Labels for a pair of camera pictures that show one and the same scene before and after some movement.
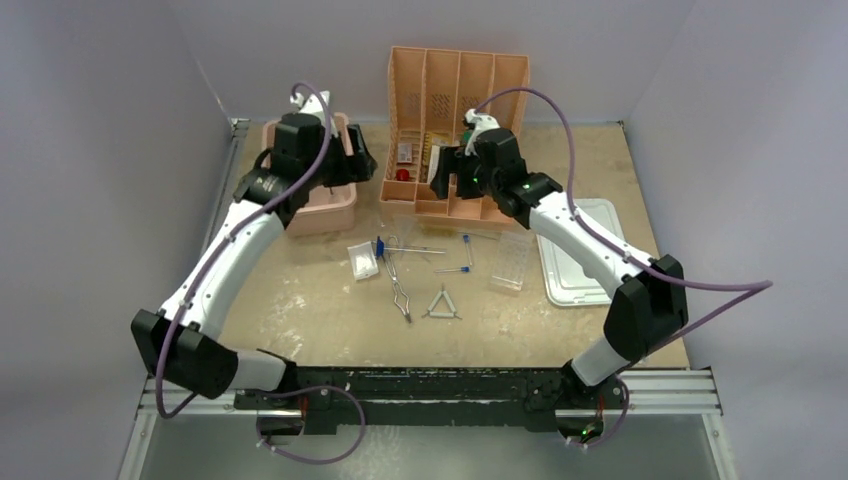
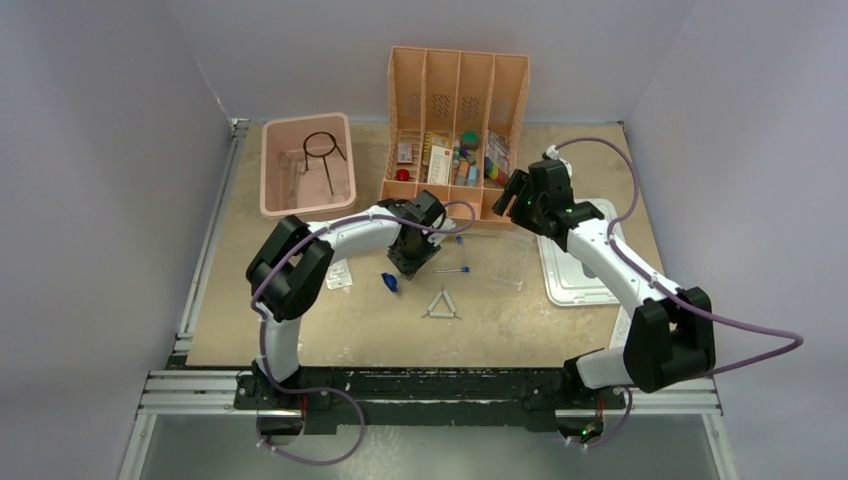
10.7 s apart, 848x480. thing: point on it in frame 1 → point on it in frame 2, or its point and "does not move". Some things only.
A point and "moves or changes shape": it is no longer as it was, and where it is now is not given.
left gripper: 353,168 → 408,267
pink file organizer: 430,94 does not move
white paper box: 434,162 does not move
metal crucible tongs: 400,294 moves or changes shape
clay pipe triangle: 442,314 does not move
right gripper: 450,161 → 515,188
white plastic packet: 363,260 → 338,275
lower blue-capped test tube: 463,269 does not move
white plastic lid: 567,281 does not move
